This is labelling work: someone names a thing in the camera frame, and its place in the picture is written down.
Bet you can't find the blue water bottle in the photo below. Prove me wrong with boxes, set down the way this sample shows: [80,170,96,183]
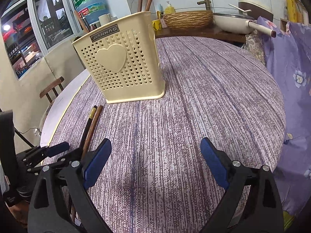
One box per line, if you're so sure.
[72,0,109,25]

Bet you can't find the purple striped tablecloth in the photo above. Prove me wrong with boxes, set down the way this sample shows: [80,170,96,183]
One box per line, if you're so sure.
[50,37,285,232]

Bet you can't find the wooden chair with cushion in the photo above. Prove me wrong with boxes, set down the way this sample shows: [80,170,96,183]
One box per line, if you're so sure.
[39,76,64,104]

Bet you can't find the wooden handled spoon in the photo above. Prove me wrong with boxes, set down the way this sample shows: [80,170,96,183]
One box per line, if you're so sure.
[74,10,89,33]

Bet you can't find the brass faucet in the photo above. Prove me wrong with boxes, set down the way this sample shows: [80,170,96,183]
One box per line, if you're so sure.
[197,0,211,10]

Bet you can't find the yellow roll package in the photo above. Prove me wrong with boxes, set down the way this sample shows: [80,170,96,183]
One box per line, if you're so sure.
[286,0,298,23]

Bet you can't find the yellow mug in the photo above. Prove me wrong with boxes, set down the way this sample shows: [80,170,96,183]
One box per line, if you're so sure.
[152,19,162,31]

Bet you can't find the black chopstick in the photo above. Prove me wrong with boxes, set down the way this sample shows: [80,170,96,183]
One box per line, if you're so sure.
[81,15,91,32]

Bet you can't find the yellow soap bottle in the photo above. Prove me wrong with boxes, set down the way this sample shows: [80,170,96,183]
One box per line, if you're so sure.
[164,1,176,15]

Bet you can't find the cream perforated utensil holder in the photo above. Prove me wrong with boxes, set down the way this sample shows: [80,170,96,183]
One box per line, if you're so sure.
[72,12,166,104]

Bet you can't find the purple floral cloth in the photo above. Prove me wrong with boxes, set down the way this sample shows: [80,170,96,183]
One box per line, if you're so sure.
[257,17,310,216]

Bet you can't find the woven basket sink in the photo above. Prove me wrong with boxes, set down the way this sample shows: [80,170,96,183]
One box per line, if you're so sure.
[163,10,213,30]

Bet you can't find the white pan with handle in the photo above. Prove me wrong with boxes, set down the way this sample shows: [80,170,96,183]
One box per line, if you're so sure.
[213,4,277,38]

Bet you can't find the dark gold-tipped chopstick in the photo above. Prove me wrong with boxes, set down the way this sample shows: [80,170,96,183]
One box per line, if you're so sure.
[79,105,97,149]

